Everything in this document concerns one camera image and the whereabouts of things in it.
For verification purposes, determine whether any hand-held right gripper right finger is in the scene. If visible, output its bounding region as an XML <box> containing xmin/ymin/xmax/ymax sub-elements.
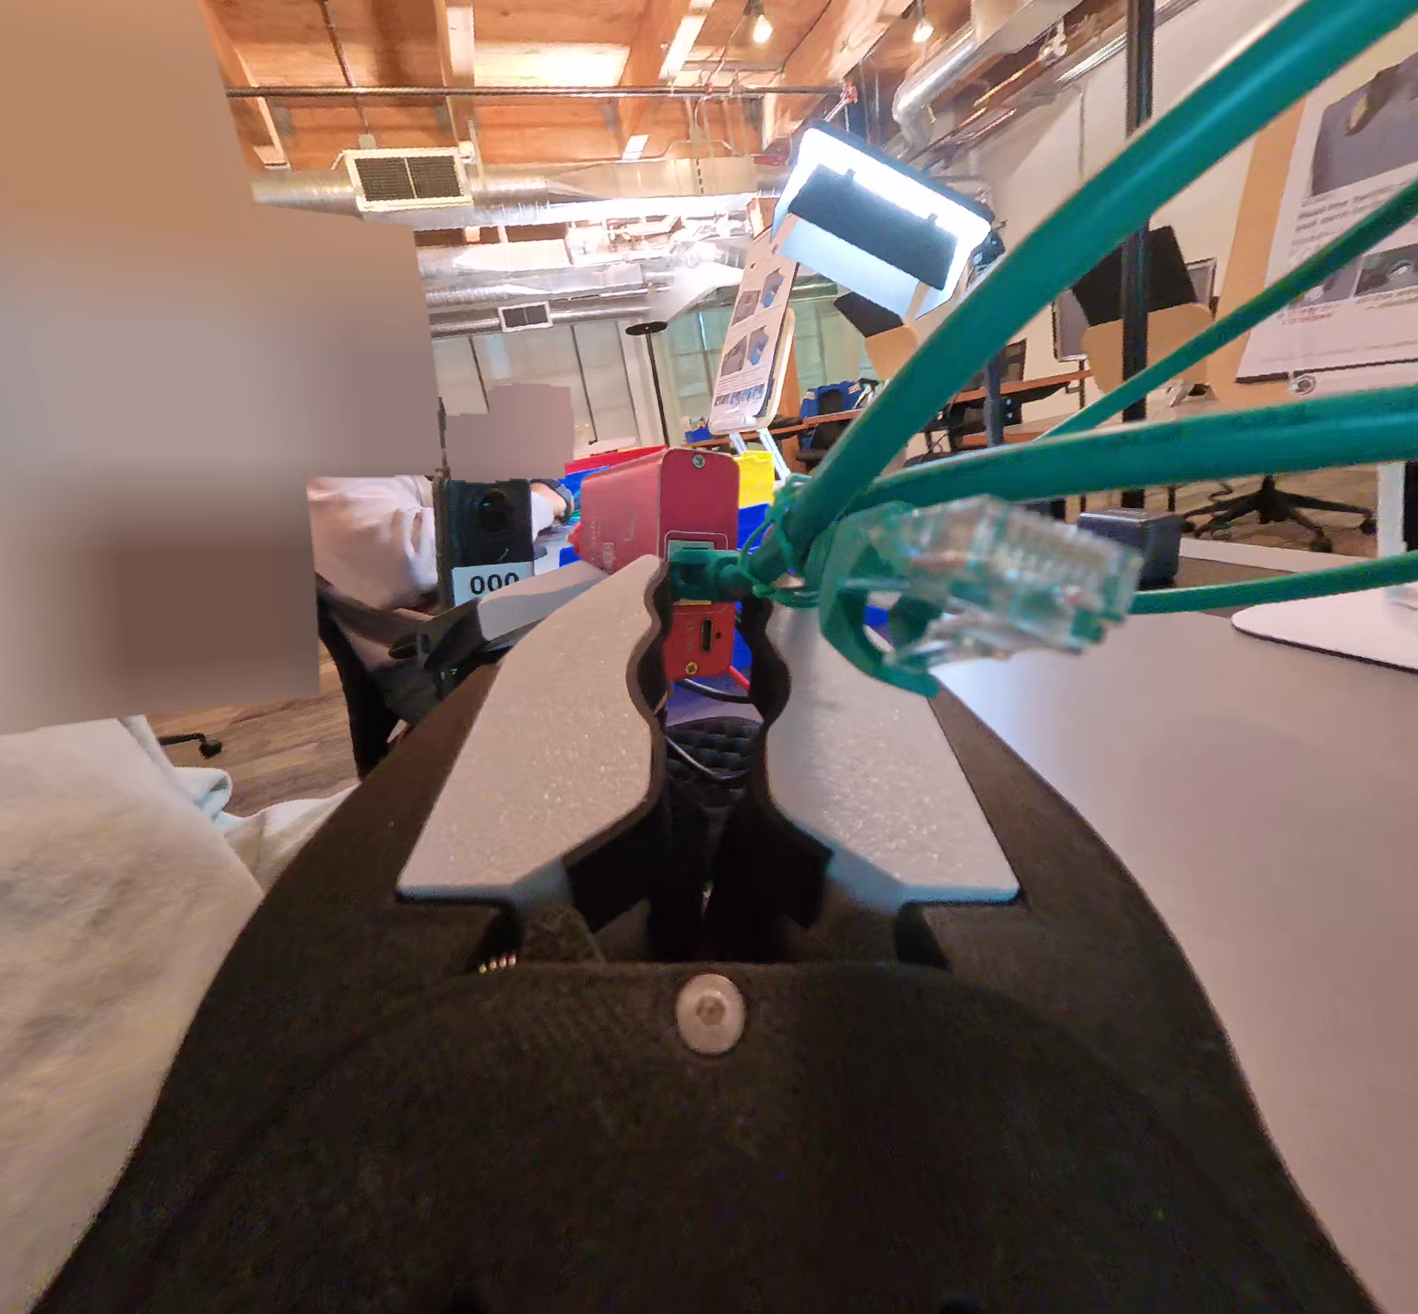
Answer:
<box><xmin>754</xmin><ymin>597</ymin><xmax>1020</xmax><ymax>908</ymax></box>

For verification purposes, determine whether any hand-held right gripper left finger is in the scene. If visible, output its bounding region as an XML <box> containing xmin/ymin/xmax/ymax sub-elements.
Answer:
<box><xmin>395</xmin><ymin>555</ymin><xmax>674</xmax><ymax>903</ymax></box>

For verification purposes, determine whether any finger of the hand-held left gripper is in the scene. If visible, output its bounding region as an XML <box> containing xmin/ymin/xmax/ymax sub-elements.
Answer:
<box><xmin>476</xmin><ymin>567</ymin><xmax>610</xmax><ymax>653</ymax></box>

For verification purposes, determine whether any red metal port box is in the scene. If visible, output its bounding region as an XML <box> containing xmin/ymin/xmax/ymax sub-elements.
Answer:
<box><xmin>576</xmin><ymin>446</ymin><xmax>743</xmax><ymax>691</ymax></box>

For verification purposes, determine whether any green ethernet cable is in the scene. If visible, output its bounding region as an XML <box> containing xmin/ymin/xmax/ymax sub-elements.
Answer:
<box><xmin>665</xmin><ymin>0</ymin><xmax>1418</xmax><ymax>703</ymax></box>

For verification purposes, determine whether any person's left forearm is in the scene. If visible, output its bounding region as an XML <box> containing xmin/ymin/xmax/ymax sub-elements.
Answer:
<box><xmin>306</xmin><ymin>475</ymin><xmax>442</xmax><ymax>614</ymax></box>

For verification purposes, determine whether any black floor lamp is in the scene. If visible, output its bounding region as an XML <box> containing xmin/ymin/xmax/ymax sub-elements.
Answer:
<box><xmin>626</xmin><ymin>317</ymin><xmax>672</xmax><ymax>454</ymax></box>

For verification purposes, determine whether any instruction poster board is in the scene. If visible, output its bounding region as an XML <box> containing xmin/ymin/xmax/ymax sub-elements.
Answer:
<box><xmin>707</xmin><ymin>226</ymin><xmax>799</xmax><ymax>439</ymax></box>
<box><xmin>1233</xmin><ymin>0</ymin><xmax>1418</xmax><ymax>388</ymax></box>

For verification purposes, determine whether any small dark grey box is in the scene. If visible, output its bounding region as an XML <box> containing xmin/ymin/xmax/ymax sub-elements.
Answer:
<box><xmin>1078</xmin><ymin>508</ymin><xmax>1188</xmax><ymax>590</ymax></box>

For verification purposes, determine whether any white ceiling air vent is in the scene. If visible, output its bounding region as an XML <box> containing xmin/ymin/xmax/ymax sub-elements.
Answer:
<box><xmin>336</xmin><ymin>148</ymin><xmax>475</xmax><ymax>220</ymax></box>

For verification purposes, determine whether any long wooden desk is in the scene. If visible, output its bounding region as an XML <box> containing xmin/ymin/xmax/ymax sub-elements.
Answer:
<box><xmin>776</xmin><ymin>371</ymin><xmax>1094</xmax><ymax>454</ymax></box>

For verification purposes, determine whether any white led light panel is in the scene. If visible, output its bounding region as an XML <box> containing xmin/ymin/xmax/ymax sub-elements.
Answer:
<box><xmin>769</xmin><ymin>122</ymin><xmax>996</xmax><ymax>321</ymax></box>

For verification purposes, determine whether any person's white sweatshirt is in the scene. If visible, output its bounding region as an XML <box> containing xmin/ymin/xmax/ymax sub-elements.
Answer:
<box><xmin>0</xmin><ymin>713</ymin><xmax>362</xmax><ymax>1314</ymax></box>

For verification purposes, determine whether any white stand base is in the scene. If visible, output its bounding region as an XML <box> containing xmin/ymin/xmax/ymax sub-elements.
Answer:
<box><xmin>1230</xmin><ymin>458</ymin><xmax>1418</xmax><ymax>675</ymax></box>

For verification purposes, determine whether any black office chair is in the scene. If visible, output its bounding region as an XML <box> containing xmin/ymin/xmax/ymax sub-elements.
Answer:
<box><xmin>1177</xmin><ymin>471</ymin><xmax>1377</xmax><ymax>553</ymax></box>

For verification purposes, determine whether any wooden back chair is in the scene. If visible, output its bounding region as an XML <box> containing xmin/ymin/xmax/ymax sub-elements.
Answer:
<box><xmin>1078</xmin><ymin>302</ymin><xmax>1222</xmax><ymax>421</ymax></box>

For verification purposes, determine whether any black stand pole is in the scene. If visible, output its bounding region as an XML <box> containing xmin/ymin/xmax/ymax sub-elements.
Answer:
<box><xmin>1121</xmin><ymin>0</ymin><xmax>1160</xmax><ymax>454</ymax></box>

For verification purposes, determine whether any silver ventilation duct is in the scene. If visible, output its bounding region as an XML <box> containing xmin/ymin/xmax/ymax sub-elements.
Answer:
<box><xmin>249</xmin><ymin>160</ymin><xmax>779</xmax><ymax>222</ymax></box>
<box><xmin>886</xmin><ymin>0</ymin><xmax>1109</xmax><ymax>148</ymax></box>

